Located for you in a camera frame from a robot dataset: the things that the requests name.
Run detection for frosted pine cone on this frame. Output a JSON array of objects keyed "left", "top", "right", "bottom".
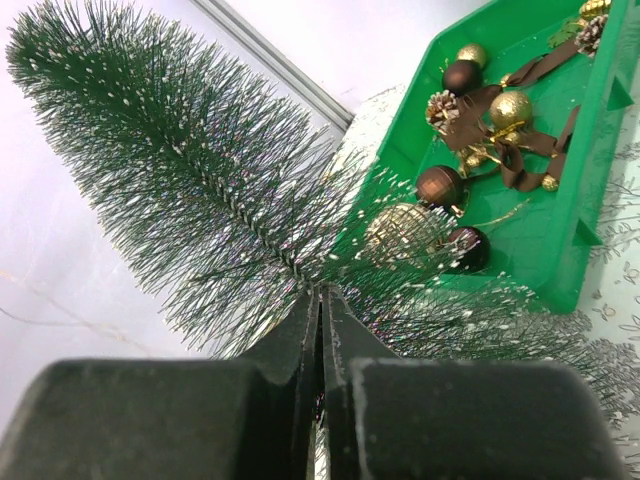
[
  {"left": 574, "top": 14, "right": 609, "bottom": 58},
  {"left": 425, "top": 90, "right": 460, "bottom": 134}
]

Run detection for green plastic tray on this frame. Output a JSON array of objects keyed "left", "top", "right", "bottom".
[{"left": 356, "top": 0, "right": 639, "bottom": 314}]

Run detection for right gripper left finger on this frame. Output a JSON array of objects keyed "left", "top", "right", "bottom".
[{"left": 1, "top": 290, "right": 320, "bottom": 479}]

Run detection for small green christmas tree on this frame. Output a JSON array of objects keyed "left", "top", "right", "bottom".
[{"left": 4, "top": 0, "right": 640, "bottom": 426}]

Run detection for brown ribbon bow cluster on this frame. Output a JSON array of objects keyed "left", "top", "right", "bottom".
[{"left": 441, "top": 37, "right": 580, "bottom": 192}]

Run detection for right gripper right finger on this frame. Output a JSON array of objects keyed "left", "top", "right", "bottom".
[{"left": 321, "top": 286, "right": 629, "bottom": 479}]

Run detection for small gold glitter bauble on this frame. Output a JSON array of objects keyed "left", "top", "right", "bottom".
[{"left": 456, "top": 43, "right": 488, "bottom": 69}]

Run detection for brown faceted bauble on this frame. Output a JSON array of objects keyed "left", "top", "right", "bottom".
[{"left": 415, "top": 165, "right": 465, "bottom": 209}]

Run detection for small dark brown bauble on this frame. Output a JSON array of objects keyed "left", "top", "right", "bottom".
[{"left": 447, "top": 226, "right": 491, "bottom": 273}]

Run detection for dark brown matte bauble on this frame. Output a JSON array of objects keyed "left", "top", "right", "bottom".
[{"left": 442, "top": 60, "right": 483, "bottom": 96}]

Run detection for silver striped bauble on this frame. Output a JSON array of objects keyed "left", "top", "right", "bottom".
[{"left": 364, "top": 203, "right": 447, "bottom": 266}]

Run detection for frosted pine cone right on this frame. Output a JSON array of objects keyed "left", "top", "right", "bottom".
[{"left": 574, "top": 14, "right": 609, "bottom": 58}]

